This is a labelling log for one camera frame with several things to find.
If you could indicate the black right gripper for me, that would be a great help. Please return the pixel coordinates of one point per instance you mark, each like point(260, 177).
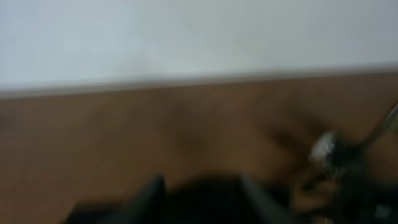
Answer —
point(362, 200)

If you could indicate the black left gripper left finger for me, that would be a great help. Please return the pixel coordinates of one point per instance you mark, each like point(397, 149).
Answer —
point(144, 208)

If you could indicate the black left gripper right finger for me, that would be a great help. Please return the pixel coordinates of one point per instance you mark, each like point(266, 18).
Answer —
point(264, 206)

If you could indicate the black shorts garment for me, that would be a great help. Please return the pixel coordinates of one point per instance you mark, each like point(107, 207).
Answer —
point(201, 201)

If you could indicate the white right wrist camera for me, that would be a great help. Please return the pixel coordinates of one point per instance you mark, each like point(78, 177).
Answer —
point(321, 152)

